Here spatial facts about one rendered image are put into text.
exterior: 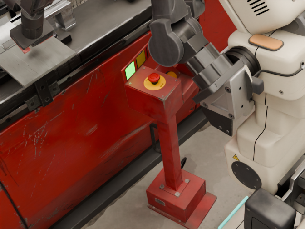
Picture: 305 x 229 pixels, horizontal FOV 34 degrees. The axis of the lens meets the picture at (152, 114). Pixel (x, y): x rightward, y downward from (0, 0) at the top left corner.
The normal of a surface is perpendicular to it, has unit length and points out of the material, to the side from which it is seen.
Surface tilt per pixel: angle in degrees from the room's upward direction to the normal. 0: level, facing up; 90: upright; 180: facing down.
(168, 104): 90
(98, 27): 0
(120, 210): 0
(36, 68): 0
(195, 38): 40
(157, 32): 76
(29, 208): 90
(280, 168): 82
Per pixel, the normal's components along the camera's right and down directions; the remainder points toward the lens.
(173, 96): 0.83, 0.35
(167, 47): -0.54, 0.49
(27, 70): -0.11, -0.66
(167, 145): -0.55, 0.66
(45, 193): 0.68, 0.49
